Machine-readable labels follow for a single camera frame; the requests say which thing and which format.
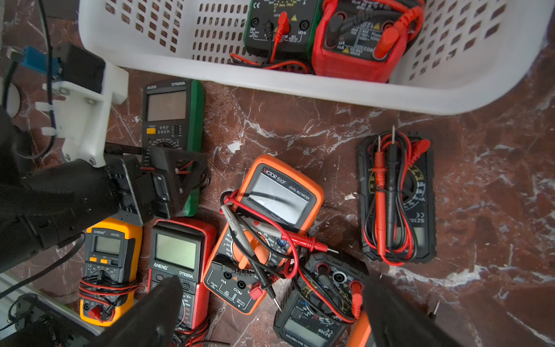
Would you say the yellow Aneng multimeter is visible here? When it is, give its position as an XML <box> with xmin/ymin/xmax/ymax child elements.
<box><xmin>79</xmin><ymin>218</ymin><xmax>143</xmax><ymax>327</ymax></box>

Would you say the dark green multimeter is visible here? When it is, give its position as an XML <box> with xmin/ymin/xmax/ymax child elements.
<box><xmin>140</xmin><ymin>77</ymin><xmax>207</xmax><ymax>218</ymax></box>
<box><xmin>230</xmin><ymin>0</ymin><xmax>322</xmax><ymax>75</ymax></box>

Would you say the slim black multimeter with probes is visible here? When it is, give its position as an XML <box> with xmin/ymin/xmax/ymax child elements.
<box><xmin>357</xmin><ymin>128</ymin><xmax>436</xmax><ymax>266</ymax></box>

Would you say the small red multimeter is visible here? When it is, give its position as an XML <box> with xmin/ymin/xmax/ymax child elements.
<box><xmin>312</xmin><ymin>0</ymin><xmax>426</xmax><ymax>82</ymax></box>

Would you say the large red Aneng multimeter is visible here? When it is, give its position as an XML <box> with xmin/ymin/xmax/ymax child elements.
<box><xmin>147</xmin><ymin>218</ymin><xmax>216</xmax><ymax>346</ymax></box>

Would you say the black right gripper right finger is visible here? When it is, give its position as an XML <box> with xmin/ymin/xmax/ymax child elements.
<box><xmin>363</xmin><ymin>276</ymin><xmax>460</xmax><ymax>346</ymax></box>

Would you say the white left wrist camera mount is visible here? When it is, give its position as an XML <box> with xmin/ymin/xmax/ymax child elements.
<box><xmin>36</xmin><ymin>43</ymin><xmax>129</xmax><ymax>168</ymax></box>

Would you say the orange multimeter front right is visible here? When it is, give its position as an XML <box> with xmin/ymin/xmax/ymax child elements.
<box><xmin>345</xmin><ymin>311</ymin><xmax>375</xmax><ymax>347</ymax></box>

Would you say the orange Victor multimeter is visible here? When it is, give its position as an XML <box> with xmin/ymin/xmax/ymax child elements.
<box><xmin>202</xmin><ymin>155</ymin><xmax>329</xmax><ymax>315</ymax></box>

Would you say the small black multimeter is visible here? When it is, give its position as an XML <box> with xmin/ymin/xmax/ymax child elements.
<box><xmin>273</xmin><ymin>252</ymin><xmax>368</xmax><ymax>346</ymax></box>

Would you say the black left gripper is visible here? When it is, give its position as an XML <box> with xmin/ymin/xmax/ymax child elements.
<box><xmin>1</xmin><ymin>147</ymin><xmax>208</xmax><ymax>271</ymax></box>

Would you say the white plastic perforated basket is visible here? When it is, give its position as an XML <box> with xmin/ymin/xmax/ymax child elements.
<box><xmin>78</xmin><ymin>1</ymin><xmax>554</xmax><ymax>115</ymax></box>

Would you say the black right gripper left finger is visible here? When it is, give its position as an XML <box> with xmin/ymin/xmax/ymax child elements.
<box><xmin>88</xmin><ymin>276</ymin><xmax>182</xmax><ymax>346</ymax></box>

